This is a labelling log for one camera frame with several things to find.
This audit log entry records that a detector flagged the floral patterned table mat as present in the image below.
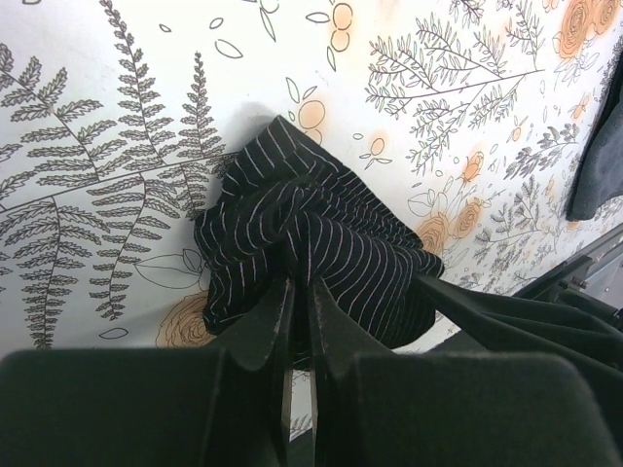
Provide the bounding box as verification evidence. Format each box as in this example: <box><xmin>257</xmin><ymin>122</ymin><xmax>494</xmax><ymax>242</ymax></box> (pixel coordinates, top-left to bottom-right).
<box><xmin>1</xmin><ymin>1</ymin><xmax>622</xmax><ymax>354</ymax></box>

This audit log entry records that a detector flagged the grey-blue folded cloth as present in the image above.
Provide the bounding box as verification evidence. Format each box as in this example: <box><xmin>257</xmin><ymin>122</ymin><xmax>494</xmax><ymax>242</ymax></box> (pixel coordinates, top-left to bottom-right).
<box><xmin>566</xmin><ymin>60</ymin><xmax>622</xmax><ymax>221</ymax></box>

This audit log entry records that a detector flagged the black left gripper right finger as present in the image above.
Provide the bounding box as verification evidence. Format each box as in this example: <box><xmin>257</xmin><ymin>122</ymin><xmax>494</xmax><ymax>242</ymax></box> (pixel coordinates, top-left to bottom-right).
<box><xmin>309</xmin><ymin>280</ymin><xmax>608</xmax><ymax>466</ymax></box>

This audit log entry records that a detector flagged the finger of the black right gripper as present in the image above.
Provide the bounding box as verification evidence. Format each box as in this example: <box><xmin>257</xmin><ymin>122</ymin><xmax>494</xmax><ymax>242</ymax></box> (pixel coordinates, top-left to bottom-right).
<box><xmin>416</xmin><ymin>275</ymin><xmax>622</xmax><ymax>370</ymax></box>

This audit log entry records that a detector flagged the black pinstriped underwear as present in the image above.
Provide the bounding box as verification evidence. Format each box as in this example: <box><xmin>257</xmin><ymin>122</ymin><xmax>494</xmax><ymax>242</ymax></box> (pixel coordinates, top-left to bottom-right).
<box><xmin>194</xmin><ymin>117</ymin><xmax>444</xmax><ymax>348</ymax></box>

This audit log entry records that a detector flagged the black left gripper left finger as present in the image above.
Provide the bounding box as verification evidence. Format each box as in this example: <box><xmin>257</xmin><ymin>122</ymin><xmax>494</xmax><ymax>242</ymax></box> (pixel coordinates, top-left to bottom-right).
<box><xmin>1</xmin><ymin>279</ymin><xmax>295</xmax><ymax>466</ymax></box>

